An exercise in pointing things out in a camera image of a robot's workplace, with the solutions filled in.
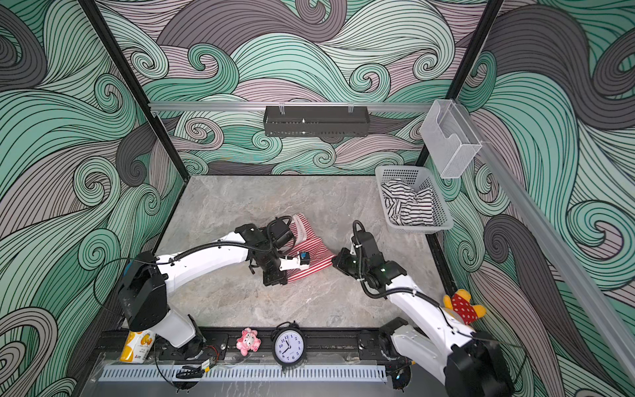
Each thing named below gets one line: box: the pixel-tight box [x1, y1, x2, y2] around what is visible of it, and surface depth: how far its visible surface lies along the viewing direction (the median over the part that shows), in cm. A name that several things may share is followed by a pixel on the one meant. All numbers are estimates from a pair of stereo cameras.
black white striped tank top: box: [381, 178, 435, 225], surface depth 106 cm
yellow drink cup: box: [119, 330, 157, 364], surface depth 70 cm
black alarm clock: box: [271, 320, 307, 372], surface depth 73 cm
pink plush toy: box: [236, 327, 262, 357], surface depth 73 cm
